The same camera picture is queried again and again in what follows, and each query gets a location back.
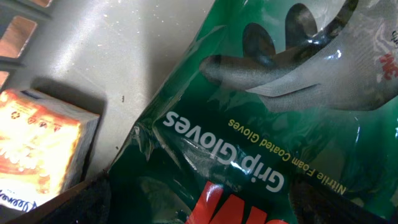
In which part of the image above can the green grip gloves package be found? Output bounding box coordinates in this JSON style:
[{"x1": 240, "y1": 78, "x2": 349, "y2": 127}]
[{"x1": 108, "y1": 0, "x2": 397, "y2": 223}]

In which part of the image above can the grey plastic basket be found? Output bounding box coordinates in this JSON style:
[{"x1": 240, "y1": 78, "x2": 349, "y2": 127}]
[{"x1": 0, "y1": 0, "x2": 217, "y2": 224}]

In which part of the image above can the orange tissue pack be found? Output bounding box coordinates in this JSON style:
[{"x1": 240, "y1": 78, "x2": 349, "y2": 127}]
[{"x1": 1, "y1": 89, "x2": 100, "y2": 212}]

